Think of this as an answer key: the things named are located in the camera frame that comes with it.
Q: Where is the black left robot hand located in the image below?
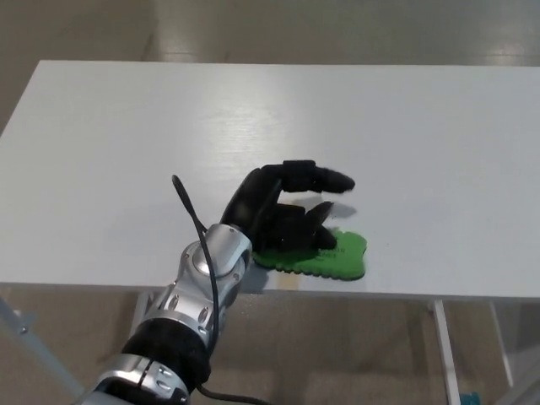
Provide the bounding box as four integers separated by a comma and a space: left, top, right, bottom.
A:
219, 159, 356, 255

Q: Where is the green whiteboard eraser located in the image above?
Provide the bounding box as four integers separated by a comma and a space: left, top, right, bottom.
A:
251, 227, 369, 282

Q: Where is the white table leg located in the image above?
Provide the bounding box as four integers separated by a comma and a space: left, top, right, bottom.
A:
132, 290, 159, 328
431, 299, 462, 405
489, 301, 516, 387

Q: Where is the grey metal stand frame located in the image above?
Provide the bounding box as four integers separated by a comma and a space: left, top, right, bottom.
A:
0, 294, 84, 405

